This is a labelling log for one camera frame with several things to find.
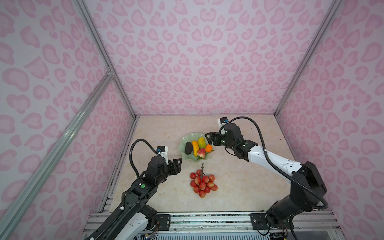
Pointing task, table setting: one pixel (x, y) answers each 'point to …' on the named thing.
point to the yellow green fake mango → (201, 143)
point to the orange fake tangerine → (208, 148)
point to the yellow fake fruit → (196, 147)
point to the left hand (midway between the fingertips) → (178, 158)
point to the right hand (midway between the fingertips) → (211, 133)
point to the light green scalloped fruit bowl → (207, 154)
